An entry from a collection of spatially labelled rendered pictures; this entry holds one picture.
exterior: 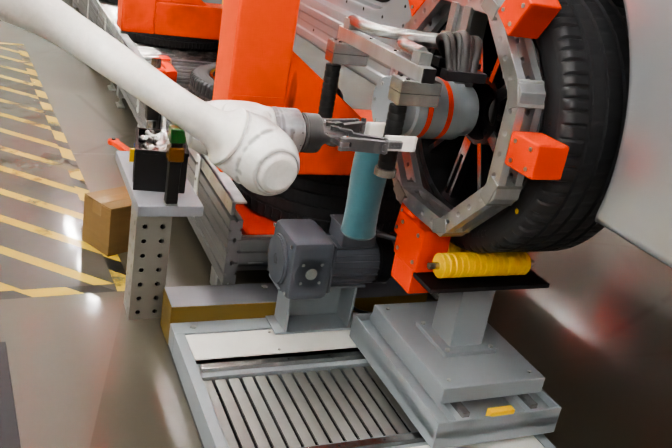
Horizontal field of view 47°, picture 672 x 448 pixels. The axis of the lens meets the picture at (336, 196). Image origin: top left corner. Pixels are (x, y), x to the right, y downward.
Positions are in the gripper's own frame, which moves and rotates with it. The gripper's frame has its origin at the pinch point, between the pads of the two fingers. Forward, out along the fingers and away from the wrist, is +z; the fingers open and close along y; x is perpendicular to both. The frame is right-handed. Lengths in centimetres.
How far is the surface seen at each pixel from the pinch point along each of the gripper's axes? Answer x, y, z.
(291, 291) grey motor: -57, -39, 1
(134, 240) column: -58, -74, -35
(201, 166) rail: -47, -109, -9
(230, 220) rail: -50, -70, -9
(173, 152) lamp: -23, -53, -31
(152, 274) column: -68, -73, -30
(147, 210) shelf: -39, -53, -36
